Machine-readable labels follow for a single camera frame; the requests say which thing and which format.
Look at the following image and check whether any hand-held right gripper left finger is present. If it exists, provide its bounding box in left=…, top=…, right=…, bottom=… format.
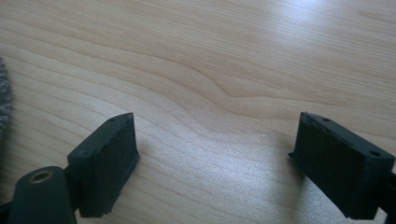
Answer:
left=66, top=112, right=140, bottom=218

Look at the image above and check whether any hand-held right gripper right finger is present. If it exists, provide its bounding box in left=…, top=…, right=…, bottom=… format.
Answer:
left=288, top=111, right=396, bottom=220

